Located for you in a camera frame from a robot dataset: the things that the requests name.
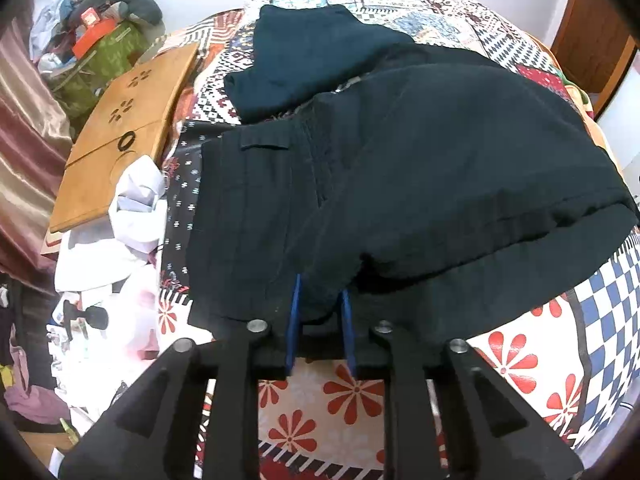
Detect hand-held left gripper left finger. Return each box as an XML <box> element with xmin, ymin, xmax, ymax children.
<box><xmin>60</xmin><ymin>274</ymin><xmax>303</xmax><ymax>480</ymax></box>

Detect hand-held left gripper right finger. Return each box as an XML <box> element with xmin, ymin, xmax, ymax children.
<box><xmin>340</xmin><ymin>290</ymin><xmax>584</xmax><ymax>480</ymax></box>

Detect black pants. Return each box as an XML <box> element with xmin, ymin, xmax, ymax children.
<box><xmin>186</xmin><ymin>42</ymin><xmax>640</xmax><ymax>368</ymax></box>

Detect pink white plastic bag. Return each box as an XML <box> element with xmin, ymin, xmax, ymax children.
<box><xmin>117</xmin><ymin>265</ymin><xmax>162</xmax><ymax>361</ymax></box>

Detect patchwork printed blanket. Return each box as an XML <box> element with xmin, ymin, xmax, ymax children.
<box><xmin>155</xmin><ymin>0</ymin><xmax>640</xmax><ymax>480</ymax></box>

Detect white crumpled cloth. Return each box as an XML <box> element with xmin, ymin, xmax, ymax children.
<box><xmin>54</xmin><ymin>155</ymin><xmax>169</xmax><ymax>292</ymax></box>

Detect black massage gun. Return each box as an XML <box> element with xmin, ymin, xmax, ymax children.
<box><xmin>61</xmin><ymin>300</ymin><xmax>112</xmax><ymax>334</ymax></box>

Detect wooden lap desk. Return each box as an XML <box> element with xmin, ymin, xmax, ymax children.
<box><xmin>48</xmin><ymin>40</ymin><xmax>201</xmax><ymax>235</ymax></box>

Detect dark teal folded garment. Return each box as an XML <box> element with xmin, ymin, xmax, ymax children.
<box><xmin>223</xmin><ymin>4</ymin><xmax>417</xmax><ymax>124</ymax></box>

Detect purple cloth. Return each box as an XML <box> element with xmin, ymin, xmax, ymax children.
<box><xmin>2</xmin><ymin>345</ymin><xmax>72</xmax><ymax>423</ymax></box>

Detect pink striped curtain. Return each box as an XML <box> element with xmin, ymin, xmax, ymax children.
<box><xmin>0</xmin><ymin>10</ymin><xmax>74</xmax><ymax>277</ymax></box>

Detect green patterned bag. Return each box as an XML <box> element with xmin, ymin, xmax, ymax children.
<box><xmin>52</xmin><ymin>22</ymin><xmax>152</xmax><ymax>127</ymax></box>

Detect orange box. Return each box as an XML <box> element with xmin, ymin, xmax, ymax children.
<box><xmin>71</xmin><ymin>20</ymin><xmax>119</xmax><ymax>59</ymax></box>

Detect grey plush pillow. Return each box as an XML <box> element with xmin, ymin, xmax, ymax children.
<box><xmin>82</xmin><ymin>0</ymin><xmax>165</xmax><ymax>27</ymax></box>

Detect pile of mixed clothes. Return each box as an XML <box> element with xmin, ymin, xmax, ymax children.
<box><xmin>30</xmin><ymin>0</ymin><xmax>87</xmax><ymax>63</ymax></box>

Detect wooden door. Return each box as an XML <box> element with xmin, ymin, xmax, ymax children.
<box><xmin>550</xmin><ymin>0</ymin><xmax>639</xmax><ymax>122</ymax></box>

